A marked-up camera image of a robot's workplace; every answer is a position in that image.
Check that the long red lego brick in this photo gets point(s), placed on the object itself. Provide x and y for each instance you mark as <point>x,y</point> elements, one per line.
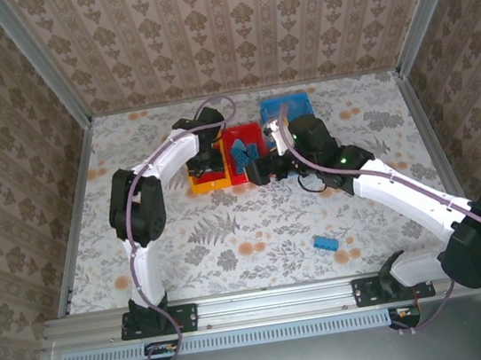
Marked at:
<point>211,177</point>

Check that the yellow plastic bin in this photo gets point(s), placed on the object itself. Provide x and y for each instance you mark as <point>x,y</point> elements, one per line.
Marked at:
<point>212,187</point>

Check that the blue lego slope piece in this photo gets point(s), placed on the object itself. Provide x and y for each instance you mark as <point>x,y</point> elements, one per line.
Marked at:
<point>238,149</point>

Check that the red plastic bin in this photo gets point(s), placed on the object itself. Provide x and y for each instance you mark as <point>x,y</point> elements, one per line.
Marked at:
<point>243,132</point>

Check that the blue plastic bin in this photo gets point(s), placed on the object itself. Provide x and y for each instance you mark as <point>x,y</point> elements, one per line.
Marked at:
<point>275,108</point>

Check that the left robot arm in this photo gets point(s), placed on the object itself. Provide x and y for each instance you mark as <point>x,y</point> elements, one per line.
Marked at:
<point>137,212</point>

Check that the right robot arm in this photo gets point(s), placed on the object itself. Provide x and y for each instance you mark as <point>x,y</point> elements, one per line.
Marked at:
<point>403,193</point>

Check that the floral table cover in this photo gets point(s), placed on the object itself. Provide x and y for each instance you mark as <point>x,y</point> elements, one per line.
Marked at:
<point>274,229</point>

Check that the light blue flat lego brick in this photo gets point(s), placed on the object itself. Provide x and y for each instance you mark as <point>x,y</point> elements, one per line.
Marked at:
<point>326,244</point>

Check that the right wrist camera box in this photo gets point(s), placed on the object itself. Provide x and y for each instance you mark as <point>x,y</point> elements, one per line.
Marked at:
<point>277,136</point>

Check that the aluminium back rail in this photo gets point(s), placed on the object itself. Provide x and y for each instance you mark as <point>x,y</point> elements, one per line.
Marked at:
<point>145,105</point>

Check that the aluminium side rail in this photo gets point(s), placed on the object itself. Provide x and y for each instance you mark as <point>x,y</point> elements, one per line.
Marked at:
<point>433,139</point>
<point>77,207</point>

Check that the aluminium front rail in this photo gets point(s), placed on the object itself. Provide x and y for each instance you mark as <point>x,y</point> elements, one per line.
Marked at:
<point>275,302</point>

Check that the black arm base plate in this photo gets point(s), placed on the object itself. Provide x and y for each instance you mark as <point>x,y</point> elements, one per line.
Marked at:
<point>188,317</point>
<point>364,292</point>

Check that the aluminium frame post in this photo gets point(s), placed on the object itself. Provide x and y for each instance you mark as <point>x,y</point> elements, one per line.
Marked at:
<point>44,66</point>
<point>427,6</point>

